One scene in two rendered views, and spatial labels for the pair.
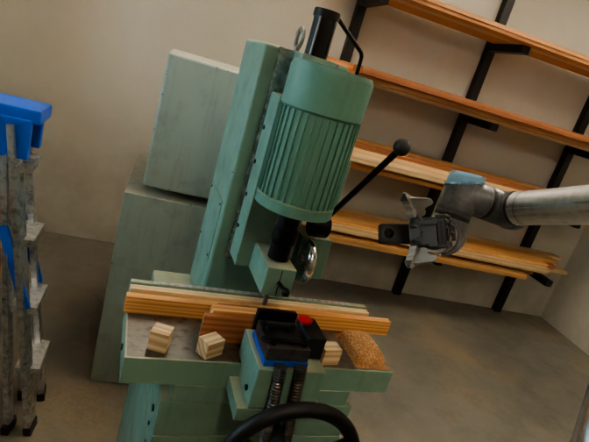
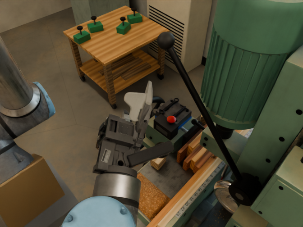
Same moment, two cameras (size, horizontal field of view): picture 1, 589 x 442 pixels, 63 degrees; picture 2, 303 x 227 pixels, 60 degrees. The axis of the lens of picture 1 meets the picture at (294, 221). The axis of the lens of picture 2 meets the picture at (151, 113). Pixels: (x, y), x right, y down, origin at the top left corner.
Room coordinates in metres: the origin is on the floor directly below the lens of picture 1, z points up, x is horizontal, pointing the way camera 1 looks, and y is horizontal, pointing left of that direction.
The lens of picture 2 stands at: (1.37, -0.37, 1.69)
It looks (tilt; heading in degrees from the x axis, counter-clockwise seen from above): 49 degrees down; 155
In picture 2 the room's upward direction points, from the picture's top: straight up
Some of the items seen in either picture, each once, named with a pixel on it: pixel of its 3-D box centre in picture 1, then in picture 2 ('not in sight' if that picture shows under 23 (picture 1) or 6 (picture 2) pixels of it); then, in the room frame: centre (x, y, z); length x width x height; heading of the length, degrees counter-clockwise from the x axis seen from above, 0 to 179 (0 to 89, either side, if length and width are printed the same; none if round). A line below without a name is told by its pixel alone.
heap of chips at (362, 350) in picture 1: (363, 344); (145, 192); (1.05, -0.25, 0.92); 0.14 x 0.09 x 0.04; 22
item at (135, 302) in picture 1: (269, 316); (209, 164); (1.05, -0.01, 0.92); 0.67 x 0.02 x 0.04; 112
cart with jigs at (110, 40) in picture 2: not in sight; (118, 52); (-0.48, 0.16, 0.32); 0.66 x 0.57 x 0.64; 108
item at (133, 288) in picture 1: (257, 308); (219, 161); (1.05, 0.02, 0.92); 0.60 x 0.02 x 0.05; 112
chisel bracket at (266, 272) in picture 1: (271, 271); (225, 145); (1.06, 0.02, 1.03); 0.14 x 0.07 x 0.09; 22
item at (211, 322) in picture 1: (254, 331); (199, 136); (0.94, 0.01, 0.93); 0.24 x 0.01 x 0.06; 112
